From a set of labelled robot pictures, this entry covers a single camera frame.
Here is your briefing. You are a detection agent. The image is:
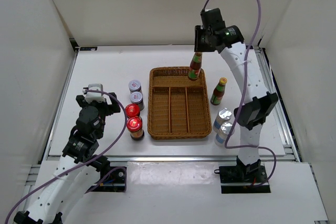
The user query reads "yellow-cap sauce bottle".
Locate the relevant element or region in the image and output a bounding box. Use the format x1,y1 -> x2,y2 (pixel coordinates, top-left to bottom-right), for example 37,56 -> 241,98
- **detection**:
188,52 -> 203,80
210,77 -> 227,105

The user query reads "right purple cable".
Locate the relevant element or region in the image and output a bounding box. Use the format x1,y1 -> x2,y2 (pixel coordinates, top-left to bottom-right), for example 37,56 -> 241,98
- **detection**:
202,0 -> 277,188

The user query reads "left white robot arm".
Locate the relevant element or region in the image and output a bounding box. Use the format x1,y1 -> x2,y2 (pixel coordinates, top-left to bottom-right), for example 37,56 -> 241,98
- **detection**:
14,88 -> 127,223

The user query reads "near grey-lid spice jar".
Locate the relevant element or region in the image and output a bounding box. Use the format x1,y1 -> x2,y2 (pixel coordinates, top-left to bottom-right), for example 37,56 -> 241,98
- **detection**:
130,91 -> 144,111

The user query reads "brown wicker divided basket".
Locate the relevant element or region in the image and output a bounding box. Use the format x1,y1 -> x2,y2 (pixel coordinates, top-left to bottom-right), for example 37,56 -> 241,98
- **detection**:
147,67 -> 212,140

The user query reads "red-lid sauce jar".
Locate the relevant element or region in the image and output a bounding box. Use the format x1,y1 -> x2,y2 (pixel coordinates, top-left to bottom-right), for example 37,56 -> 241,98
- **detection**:
125,103 -> 142,120
127,116 -> 144,141

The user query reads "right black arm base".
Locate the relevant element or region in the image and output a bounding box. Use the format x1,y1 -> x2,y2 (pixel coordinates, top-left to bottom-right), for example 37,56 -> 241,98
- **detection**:
214,165 -> 271,194

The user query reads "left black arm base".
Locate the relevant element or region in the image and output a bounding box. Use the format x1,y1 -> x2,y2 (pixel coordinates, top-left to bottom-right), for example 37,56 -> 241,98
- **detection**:
86,166 -> 127,194

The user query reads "near red-lid sauce jar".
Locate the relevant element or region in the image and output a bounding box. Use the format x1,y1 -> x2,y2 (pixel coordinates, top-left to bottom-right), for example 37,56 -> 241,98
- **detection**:
127,116 -> 144,141

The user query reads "far grey-lid spice jar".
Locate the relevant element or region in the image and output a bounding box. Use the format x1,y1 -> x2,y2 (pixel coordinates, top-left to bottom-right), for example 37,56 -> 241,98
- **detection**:
128,80 -> 142,93

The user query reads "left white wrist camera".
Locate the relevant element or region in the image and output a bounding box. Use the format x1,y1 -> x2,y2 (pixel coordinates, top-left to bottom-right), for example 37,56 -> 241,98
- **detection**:
83,83 -> 105,103

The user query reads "grey-lid spice jar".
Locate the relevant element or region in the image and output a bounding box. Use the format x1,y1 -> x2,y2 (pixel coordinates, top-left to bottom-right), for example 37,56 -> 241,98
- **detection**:
128,80 -> 142,93
130,91 -> 144,111

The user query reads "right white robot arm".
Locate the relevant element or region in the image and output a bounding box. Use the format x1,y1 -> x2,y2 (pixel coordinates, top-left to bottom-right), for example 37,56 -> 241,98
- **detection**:
194,8 -> 278,182

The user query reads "silver-cap white bottle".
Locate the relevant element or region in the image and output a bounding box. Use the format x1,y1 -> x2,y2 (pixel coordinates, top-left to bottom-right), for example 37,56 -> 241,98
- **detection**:
215,122 -> 233,147
213,108 -> 232,132

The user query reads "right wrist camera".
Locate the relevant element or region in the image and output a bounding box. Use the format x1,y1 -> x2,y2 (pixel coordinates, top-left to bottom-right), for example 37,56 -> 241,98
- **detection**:
200,8 -> 224,27

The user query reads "far red-lid sauce jar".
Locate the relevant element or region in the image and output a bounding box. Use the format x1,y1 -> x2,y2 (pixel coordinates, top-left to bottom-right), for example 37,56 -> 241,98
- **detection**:
125,103 -> 142,120

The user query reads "left black corner label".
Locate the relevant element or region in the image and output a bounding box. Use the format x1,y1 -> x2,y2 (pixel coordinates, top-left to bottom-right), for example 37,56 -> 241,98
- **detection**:
79,47 -> 98,51

